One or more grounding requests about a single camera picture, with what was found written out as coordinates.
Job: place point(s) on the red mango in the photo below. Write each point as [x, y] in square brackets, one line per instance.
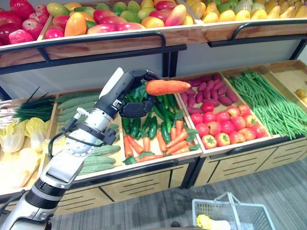
[159, 15]
[165, 4]
[102, 29]
[103, 14]
[61, 21]
[54, 32]
[130, 26]

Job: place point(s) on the green yellow mango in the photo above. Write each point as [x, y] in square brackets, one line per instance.
[57, 9]

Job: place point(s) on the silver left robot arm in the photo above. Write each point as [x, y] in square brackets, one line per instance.
[62, 163]

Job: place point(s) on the red tomato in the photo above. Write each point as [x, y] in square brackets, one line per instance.
[250, 120]
[214, 128]
[222, 116]
[233, 111]
[209, 141]
[226, 127]
[196, 118]
[238, 123]
[236, 137]
[247, 134]
[259, 131]
[209, 117]
[244, 109]
[207, 106]
[202, 129]
[222, 139]

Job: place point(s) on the orange pink mango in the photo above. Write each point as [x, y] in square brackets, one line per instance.
[176, 15]

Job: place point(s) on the dark leafy green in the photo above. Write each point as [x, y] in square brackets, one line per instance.
[139, 92]

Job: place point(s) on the light green cucumber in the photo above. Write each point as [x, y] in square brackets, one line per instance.
[70, 110]
[76, 96]
[64, 117]
[78, 102]

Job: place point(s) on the red apple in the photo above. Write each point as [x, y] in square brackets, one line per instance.
[41, 9]
[32, 28]
[38, 18]

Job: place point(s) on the green bitter melon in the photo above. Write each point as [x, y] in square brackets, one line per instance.
[100, 160]
[97, 168]
[106, 150]

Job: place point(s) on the purple sweet potato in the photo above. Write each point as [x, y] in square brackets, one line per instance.
[195, 82]
[202, 86]
[191, 92]
[194, 110]
[212, 102]
[214, 95]
[222, 90]
[218, 85]
[206, 93]
[191, 101]
[231, 96]
[210, 85]
[199, 97]
[183, 98]
[206, 78]
[225, 100]

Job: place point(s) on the small orange carrot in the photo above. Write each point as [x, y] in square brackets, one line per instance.
[179, 125]
[178, 139]
[128, 146]
[181, 150]
[173, 133]
[149, 158]
[135, 144]
[161, 141]
[176, 147]
[146, 143]

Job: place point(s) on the large orange carrot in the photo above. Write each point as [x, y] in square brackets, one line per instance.
[165, 87]

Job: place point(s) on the yellow pear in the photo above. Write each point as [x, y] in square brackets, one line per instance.
[211, 8]

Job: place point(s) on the wooden display stand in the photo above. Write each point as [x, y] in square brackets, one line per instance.
[134, 184]
[242, 165]

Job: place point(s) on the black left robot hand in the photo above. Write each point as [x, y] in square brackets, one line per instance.
[115, 91]

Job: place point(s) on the yellow napa cabbage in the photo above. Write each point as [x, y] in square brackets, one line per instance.
[36, 133]
[12, 136]
[19, 167]

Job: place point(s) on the green onion bunch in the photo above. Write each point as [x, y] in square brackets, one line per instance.
[36, 109]

